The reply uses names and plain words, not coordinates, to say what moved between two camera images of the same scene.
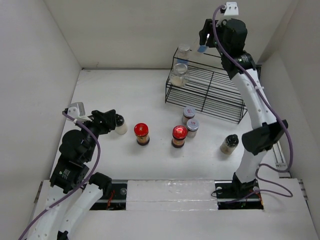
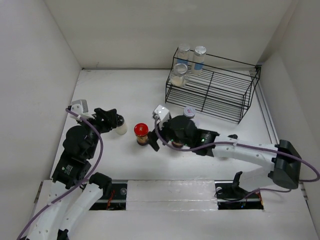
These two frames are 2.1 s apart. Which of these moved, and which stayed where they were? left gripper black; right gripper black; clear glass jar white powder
Moved: right gripper black
Stayed: left gripper black; clear glass jar white powder
